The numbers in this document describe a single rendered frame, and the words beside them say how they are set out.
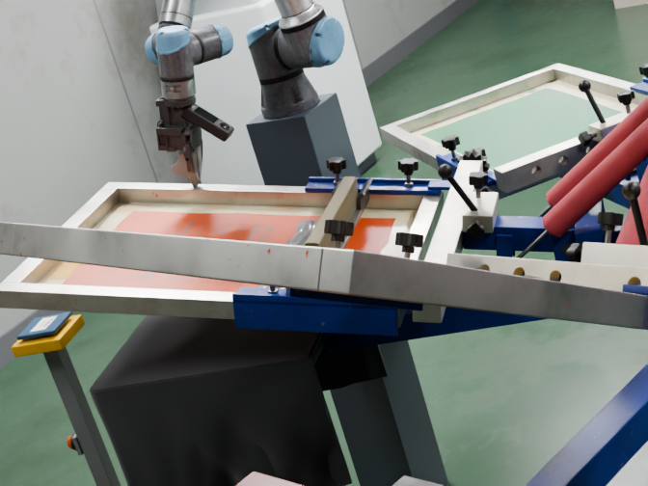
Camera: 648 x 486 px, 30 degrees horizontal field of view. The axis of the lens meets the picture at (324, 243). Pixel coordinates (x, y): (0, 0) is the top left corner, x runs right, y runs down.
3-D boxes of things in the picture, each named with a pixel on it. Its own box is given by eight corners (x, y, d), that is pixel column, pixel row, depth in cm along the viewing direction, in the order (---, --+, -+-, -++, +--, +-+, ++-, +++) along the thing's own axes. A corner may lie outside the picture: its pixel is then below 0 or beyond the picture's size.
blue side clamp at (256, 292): (234, 328, 221) (231, 293, 218) (242, 315, 225) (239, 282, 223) (397, 337, 214) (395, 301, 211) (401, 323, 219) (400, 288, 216)
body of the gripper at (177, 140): (170, 143, 277) (163, 92, 273) (205, 143, 275) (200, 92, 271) (158, 153, 271) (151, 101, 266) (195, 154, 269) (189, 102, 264)
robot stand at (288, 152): (393, 476, 363) (279, 100, 322) (447, 479, 353) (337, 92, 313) (368, 513, 349) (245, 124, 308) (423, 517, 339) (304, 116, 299)
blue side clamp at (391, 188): (306, 213, 270) (304, 183, 268) (310, 204, 275) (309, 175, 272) (440, 217, 264) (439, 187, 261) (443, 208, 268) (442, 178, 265)
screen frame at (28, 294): (-5, 308, 232) (-8, 289, 231) (110, 197, 284) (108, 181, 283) (400, 328, 215) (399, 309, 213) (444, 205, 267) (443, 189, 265)
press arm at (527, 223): (463, 249, 234) (463, 226, 232) (467, 237, 240) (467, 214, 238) (553, 253, 231) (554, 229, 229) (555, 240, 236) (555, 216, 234)
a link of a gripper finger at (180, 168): (175, 186, 277) (171, 148, 274) (200, 186, 276) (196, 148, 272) (171, 191, 274) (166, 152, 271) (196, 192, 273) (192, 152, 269)
